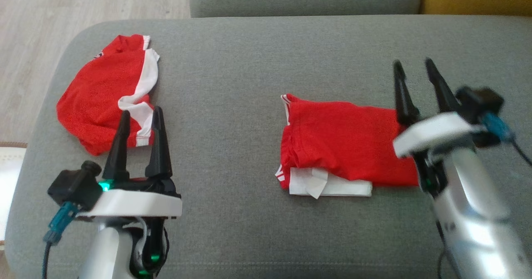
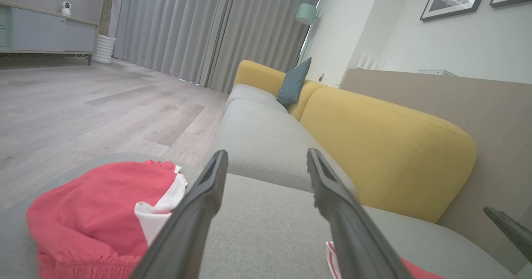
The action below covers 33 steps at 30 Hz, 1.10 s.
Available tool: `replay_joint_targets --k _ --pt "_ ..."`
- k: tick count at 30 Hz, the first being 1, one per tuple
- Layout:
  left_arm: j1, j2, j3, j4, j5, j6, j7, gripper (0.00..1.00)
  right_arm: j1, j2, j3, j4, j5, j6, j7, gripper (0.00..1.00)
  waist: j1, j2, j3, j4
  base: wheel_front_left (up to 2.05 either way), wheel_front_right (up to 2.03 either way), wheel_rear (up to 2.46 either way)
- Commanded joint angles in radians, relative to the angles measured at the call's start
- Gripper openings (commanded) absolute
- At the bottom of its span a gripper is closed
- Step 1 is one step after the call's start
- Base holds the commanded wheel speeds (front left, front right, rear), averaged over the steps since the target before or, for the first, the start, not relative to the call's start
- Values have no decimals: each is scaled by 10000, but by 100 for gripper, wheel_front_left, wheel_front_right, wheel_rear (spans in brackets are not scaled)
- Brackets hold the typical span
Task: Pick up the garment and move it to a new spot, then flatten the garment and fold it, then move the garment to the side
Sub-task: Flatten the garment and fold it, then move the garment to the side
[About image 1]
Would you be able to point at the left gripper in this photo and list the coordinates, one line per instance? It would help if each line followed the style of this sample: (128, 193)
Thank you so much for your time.
(137, 204)

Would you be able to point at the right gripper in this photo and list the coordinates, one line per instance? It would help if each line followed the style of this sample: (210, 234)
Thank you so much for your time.
(436, 133)

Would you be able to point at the red white jersey shirt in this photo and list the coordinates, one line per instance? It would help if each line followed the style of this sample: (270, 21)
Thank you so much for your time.
(345, 141)

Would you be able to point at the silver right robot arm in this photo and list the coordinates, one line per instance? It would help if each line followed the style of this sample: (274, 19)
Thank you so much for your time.
(478, 220)

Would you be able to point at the grey sofa ottoman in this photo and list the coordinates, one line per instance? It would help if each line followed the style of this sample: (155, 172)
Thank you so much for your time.
(249, 83)

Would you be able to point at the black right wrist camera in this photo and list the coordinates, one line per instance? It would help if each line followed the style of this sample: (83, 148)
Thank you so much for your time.
(480, 100)

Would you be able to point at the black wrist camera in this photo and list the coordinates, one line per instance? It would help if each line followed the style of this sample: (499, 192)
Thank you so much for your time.
(75, 185)
(480, 100)

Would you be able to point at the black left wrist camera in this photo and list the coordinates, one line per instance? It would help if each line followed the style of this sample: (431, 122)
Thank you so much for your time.
(75, 185)

